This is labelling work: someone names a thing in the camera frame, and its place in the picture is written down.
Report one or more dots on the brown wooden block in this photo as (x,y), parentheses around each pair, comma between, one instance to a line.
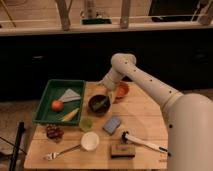
(122,150)

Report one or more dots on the red tomato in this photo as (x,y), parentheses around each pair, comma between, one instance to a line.
(57,105)

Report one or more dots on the white handled brush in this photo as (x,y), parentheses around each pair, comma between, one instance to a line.
(127,137)

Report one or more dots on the bunch of dark grapes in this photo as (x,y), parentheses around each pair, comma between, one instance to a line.
(54,132)

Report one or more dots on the black pole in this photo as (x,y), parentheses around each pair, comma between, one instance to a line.
(16,147)

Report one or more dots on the dark purple bowl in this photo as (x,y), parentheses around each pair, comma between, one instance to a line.
(101,111)

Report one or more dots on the white cup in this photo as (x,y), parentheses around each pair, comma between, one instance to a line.
(90,141)

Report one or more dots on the yellow corn cob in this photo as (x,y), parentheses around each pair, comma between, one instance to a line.
(70,115)

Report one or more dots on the green pepper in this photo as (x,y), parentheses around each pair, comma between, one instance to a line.
(99,104)

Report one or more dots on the green plastic tray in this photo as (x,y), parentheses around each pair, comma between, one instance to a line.
(55,90)

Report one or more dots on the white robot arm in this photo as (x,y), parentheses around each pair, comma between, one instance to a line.
(189,117)

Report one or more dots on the grey folded cloth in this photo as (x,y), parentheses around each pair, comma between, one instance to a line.
(69,95)

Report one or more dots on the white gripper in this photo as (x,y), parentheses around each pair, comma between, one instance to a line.
(112,96)

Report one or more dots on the orange bowl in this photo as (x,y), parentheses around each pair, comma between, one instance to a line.
(122,90)

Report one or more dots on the metal fork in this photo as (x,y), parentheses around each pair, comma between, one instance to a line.
(54,155)

